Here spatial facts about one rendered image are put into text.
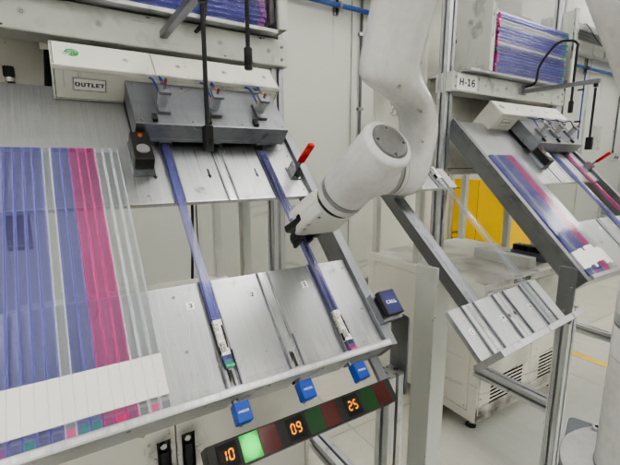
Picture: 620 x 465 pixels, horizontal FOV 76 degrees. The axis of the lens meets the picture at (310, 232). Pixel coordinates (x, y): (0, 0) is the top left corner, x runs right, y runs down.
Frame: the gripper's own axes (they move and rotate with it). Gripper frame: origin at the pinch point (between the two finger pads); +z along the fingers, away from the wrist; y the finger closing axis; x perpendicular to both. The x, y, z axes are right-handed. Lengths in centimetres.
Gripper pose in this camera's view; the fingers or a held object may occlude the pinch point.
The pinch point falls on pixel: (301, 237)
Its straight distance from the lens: 82.5
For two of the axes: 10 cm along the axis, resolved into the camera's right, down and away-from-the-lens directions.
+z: -4.3, 4.5, 7.8
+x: 3.1, 8.9, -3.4
